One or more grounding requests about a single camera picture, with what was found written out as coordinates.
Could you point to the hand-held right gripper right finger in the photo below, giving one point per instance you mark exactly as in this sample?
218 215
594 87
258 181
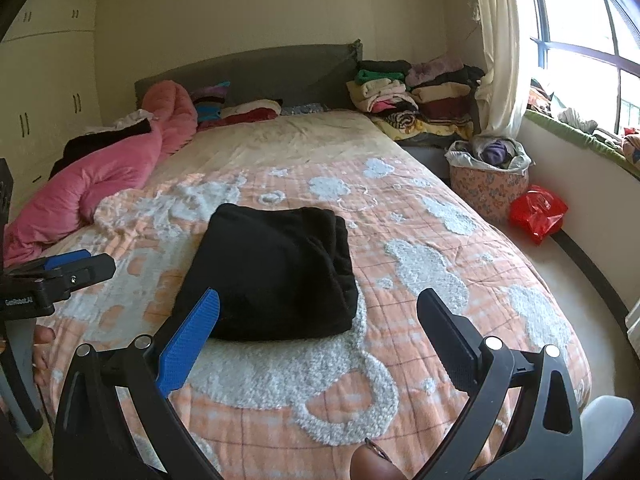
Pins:
447 332

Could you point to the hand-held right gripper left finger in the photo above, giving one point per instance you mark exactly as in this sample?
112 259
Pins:
192 335

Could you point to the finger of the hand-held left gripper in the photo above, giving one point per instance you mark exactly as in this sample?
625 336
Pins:
85 275
67 260

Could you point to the black sweater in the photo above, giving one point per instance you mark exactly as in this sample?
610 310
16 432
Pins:
270 270

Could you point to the stack of folded clothes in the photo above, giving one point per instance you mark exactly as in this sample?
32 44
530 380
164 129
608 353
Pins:
430 105

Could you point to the loose colourful clothes pile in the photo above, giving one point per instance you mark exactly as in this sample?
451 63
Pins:
580 120

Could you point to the person's left hand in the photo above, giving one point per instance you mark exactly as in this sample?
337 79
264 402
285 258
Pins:
42 355

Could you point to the person's right hand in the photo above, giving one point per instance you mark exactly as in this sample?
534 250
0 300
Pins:
372 470

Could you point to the pink quilt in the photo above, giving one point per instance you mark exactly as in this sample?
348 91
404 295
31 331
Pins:
100 180

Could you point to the peach patterned bed blanket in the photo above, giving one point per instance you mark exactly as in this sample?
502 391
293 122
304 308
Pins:
425 240

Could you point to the black garment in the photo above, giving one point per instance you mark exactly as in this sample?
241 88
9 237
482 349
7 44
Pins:
90 147

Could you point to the floral laundry basket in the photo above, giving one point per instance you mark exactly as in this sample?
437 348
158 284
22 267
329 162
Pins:
485 190

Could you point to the red plastic bag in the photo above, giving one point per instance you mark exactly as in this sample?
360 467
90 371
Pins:
537 212

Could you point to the white cloth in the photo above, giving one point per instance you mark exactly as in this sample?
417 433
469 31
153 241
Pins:
130 119

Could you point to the grey bedside cabinet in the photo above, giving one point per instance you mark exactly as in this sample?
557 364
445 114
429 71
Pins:
425 160

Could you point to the cream wardrobe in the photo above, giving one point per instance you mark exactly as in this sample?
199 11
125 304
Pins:
40 85

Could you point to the pale grey cloth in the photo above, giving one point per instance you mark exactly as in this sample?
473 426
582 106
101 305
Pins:
607 435

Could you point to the striped pillow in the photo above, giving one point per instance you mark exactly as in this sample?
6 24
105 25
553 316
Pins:
210 105

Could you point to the red and cream folded blanket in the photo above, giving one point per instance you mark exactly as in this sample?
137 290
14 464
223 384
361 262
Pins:
250 112

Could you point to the green window sill cushion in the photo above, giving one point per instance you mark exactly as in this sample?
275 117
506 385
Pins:
565 132

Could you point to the blue patterned cloth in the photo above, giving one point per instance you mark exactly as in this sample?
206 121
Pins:
305 109

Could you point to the green bed headboard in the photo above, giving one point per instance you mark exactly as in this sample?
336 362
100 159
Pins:
275 72

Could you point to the window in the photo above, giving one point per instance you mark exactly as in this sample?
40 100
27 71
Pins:
575 85

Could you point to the cream curtain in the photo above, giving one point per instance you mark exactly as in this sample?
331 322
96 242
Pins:
505 60

